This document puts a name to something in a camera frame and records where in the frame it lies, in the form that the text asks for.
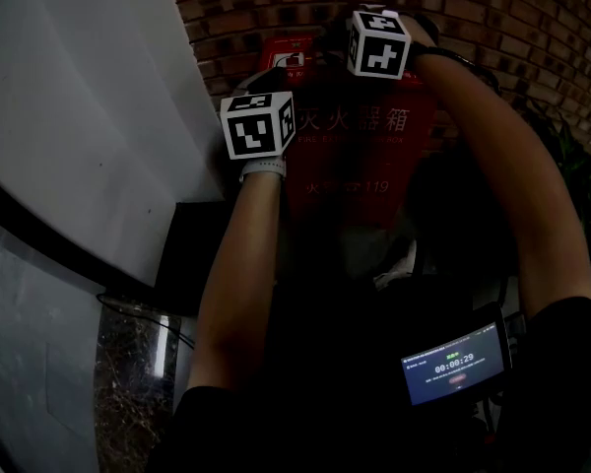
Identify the green potted plant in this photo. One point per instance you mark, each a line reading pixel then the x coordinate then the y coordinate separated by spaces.
pixel 581 190

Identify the person's black clothes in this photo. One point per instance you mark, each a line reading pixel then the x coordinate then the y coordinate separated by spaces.
pixel 349 387

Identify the red fire extinguisher box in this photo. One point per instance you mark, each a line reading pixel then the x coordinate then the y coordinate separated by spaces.
pixel 354 175

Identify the person's white shoe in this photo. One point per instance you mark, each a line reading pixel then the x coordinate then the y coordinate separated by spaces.
pixel 399 264

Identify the smartphone with lit screen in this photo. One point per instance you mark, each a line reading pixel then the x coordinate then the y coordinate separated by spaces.
pixel 453 362

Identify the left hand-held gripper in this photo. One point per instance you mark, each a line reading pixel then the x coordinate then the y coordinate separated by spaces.
pixel 251 133

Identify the black wall trim strip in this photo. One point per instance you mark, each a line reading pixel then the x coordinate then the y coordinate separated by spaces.
pixel 54 244

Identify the person's right forearm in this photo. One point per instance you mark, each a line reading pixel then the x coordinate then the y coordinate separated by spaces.
pixel 512 175

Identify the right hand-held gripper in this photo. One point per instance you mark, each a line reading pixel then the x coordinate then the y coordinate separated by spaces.
pixel 379 57

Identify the white wrist watch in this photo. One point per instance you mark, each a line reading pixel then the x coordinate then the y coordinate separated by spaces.
pixel 263 168

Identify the black panel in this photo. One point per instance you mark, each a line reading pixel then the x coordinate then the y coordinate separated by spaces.
pixel 192 254

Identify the black wristband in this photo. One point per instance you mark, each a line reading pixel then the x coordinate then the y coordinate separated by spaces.
pixel 453 59

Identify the person's left forearm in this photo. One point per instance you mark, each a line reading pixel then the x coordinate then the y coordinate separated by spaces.
pixel 236 274

